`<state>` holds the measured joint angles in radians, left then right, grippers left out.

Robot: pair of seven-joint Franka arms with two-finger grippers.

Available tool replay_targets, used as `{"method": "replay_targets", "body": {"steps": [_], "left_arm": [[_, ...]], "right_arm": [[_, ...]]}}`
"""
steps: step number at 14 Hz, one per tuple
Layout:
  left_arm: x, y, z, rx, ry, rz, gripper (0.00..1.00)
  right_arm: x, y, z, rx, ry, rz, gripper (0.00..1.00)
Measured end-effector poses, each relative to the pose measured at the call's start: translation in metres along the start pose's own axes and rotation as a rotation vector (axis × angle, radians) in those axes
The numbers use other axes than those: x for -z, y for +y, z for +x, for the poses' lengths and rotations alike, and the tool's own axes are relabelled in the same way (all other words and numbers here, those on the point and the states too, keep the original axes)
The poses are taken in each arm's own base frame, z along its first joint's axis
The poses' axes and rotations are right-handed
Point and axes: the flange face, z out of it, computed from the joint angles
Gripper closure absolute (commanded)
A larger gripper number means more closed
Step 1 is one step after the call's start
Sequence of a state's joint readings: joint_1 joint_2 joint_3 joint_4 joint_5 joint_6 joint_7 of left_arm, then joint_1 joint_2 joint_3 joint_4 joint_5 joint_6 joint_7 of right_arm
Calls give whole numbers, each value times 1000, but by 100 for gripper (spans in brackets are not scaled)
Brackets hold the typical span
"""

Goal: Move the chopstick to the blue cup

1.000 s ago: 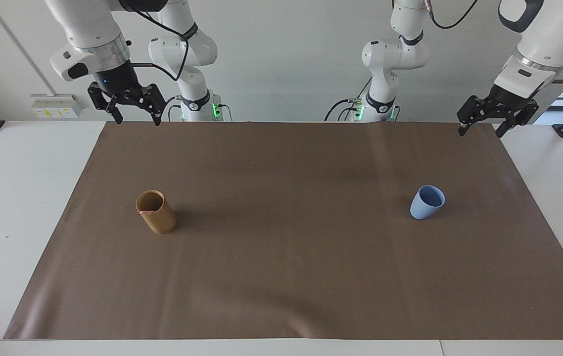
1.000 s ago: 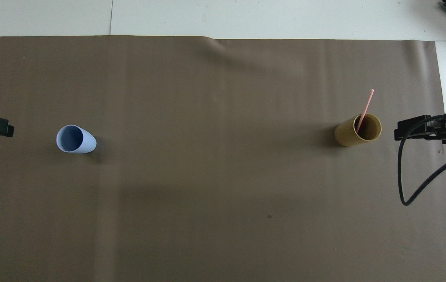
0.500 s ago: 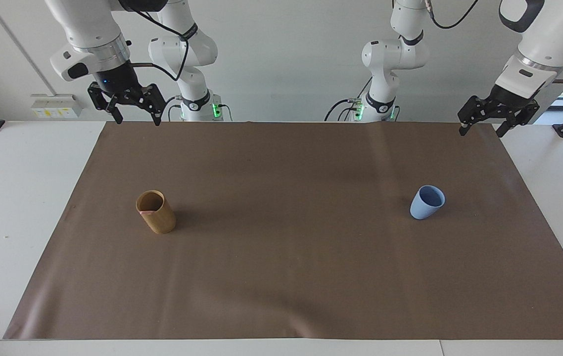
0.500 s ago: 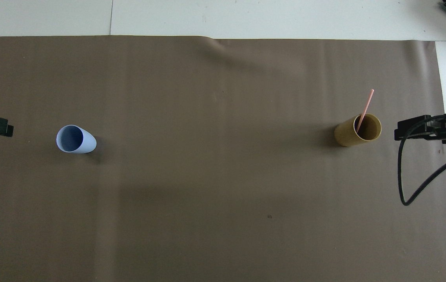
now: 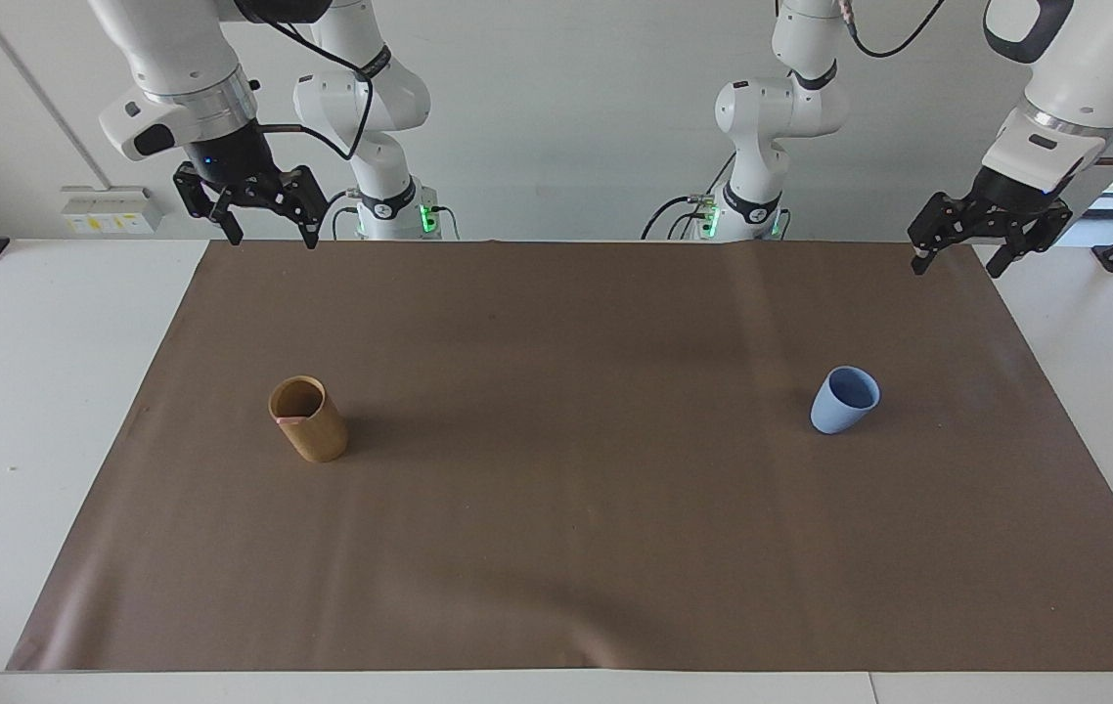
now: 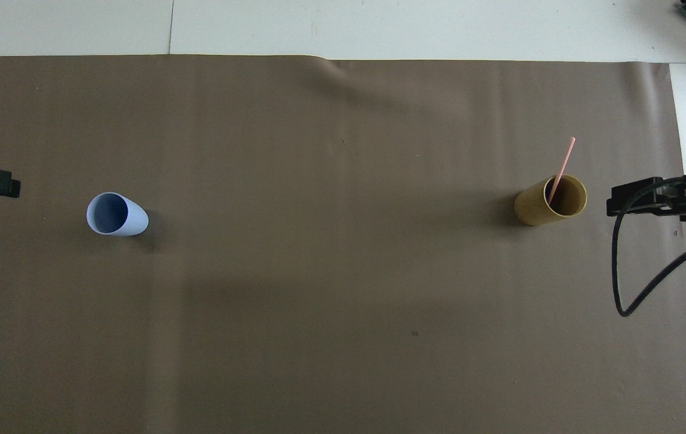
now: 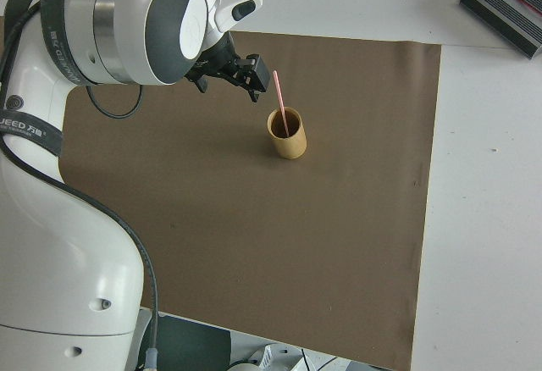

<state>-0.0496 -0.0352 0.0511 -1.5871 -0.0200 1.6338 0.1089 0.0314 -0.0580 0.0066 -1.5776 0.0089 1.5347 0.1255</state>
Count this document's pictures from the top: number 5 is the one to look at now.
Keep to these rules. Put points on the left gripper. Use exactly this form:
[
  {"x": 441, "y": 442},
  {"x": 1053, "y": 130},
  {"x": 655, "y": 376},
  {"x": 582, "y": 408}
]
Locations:
[{"x": 1011, "y": 196}]

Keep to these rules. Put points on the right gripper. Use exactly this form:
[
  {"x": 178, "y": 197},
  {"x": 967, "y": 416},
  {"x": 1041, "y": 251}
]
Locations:
[{"x": 229, "y": 156}]

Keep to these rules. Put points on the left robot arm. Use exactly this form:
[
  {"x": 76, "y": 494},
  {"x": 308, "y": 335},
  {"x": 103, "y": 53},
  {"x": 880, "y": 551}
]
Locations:
[{"x": 772, "y": 108}]

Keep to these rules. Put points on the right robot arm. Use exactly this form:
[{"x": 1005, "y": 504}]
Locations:
[{"x": 175, "y": 49}]

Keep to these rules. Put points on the blue cup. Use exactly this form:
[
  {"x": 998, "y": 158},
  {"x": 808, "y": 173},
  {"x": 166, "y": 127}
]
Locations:
[{"x": 835, "y": 411}]

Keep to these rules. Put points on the wooden cup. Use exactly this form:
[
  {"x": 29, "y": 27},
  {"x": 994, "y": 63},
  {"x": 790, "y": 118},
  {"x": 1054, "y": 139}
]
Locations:
[{"x": 317, "y": 435}]

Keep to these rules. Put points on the white wall socket box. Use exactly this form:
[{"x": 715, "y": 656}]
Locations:
[{"x": 111, "y": 210}]

